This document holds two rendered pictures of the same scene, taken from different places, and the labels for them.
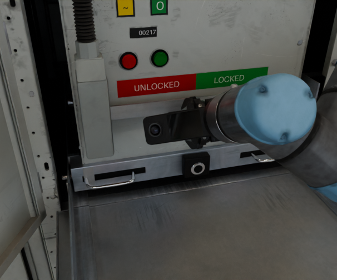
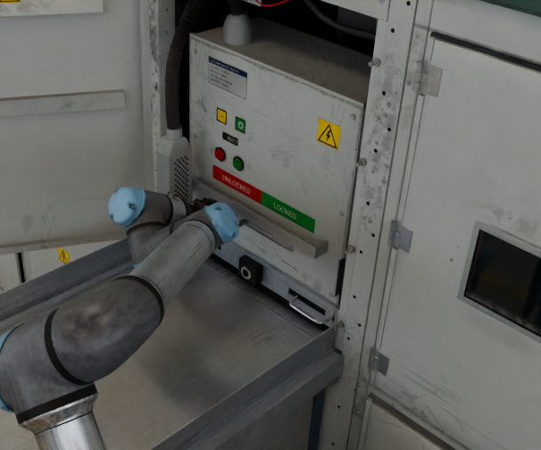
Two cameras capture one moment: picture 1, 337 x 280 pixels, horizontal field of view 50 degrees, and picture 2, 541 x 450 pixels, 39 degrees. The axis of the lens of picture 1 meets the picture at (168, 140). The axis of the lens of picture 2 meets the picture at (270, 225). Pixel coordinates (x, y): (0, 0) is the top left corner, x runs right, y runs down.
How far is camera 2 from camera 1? 1.45 m
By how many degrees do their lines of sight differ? 48
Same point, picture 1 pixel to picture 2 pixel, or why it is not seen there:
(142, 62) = (228, 160)
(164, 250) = not seen: hidden behind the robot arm
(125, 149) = not seen: hidden behind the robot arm
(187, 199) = (222, 288)
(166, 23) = (244, 140)
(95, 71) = (166, 148)
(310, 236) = (227, 362)
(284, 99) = (120, 199)
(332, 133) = (142, 237)
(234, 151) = (284, 282)
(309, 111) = (125, 212)
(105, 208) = not seen: hidden behind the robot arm
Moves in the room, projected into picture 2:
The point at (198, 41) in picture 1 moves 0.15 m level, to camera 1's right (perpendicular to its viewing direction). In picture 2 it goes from (263, 165) to (300, 196)
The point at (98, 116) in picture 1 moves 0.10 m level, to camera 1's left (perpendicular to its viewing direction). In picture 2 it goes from (163, 178) to (145, 159)
